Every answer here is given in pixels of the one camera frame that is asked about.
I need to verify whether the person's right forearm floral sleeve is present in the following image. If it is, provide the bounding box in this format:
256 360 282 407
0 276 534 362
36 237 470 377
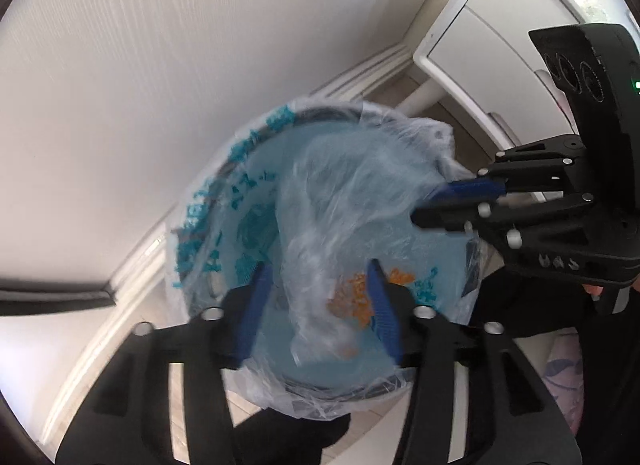
542 330 586 436

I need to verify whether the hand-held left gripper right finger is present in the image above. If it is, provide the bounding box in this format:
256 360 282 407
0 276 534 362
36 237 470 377
367 259 583 465

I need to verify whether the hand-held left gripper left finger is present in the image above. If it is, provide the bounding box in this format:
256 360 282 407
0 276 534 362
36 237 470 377
55 261 275 465

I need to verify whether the clear plastic bag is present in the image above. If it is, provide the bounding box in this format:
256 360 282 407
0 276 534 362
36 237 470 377
275 118 476 361

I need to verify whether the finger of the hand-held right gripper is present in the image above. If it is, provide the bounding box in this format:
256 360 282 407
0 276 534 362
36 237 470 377
410 192 601 286
430 134 587 204

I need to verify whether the dark cloth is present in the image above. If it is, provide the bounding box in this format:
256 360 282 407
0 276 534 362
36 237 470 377
232 407 351 465

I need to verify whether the trash bin with plastic liner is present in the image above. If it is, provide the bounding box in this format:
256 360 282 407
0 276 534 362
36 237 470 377
167 100 491 421

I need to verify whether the white furniture leg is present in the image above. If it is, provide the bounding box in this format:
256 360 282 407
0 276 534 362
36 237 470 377
397 81 443 116

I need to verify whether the white cabinet door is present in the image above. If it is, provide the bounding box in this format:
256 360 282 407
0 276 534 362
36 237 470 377
412 0 616 146

